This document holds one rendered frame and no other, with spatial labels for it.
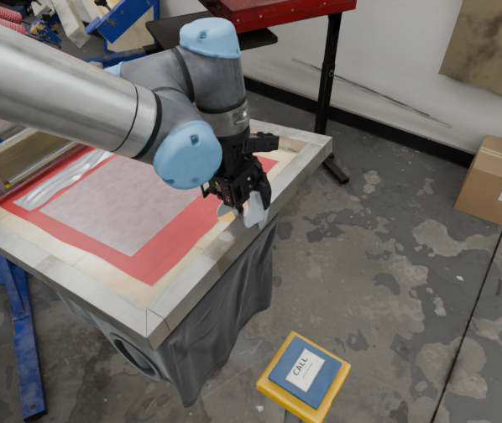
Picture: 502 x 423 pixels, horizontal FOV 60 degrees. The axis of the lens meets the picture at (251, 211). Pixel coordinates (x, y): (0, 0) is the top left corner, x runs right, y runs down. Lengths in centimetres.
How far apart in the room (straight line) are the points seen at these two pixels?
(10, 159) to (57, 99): 72
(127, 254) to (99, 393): 117
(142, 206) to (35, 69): 57
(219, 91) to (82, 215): 49
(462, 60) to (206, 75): 214
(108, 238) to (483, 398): 161
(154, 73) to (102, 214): 46
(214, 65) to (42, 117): 25
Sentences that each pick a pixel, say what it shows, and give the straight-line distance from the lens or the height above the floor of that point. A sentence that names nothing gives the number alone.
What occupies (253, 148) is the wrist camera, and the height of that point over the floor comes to 130.
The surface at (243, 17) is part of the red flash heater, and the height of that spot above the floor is 108.
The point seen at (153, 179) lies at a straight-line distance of 102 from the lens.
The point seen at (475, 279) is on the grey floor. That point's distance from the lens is 239.
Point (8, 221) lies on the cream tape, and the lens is 107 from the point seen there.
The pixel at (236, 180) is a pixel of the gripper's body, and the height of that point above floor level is 129.
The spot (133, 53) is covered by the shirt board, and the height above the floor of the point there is 92.
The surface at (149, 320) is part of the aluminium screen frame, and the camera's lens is 68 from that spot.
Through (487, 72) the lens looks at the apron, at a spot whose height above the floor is 62.
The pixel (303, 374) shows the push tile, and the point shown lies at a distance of 84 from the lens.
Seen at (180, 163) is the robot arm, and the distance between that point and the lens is 46.
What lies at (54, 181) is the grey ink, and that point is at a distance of 112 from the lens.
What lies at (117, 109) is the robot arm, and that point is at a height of 151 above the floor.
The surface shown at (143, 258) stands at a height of 110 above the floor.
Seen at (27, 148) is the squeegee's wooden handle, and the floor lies 111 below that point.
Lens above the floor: 173
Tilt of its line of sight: 46 degrees down
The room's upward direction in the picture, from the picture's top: straight up
